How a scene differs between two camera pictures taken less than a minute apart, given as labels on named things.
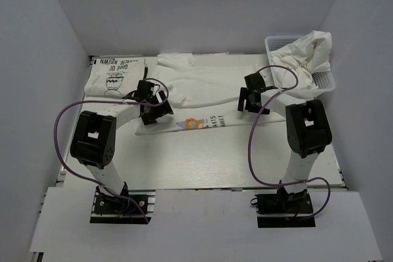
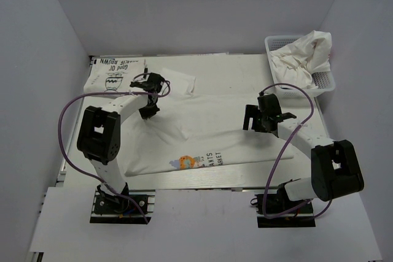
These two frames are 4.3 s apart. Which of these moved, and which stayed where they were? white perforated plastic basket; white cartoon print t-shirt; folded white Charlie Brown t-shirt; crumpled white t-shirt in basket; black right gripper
Moved: black right gripper; white cartoon print t-shirt
Stayed: crumpled white t-shirt in basket; folded white Charlie Brown t-shirt; white perforated plastic basket
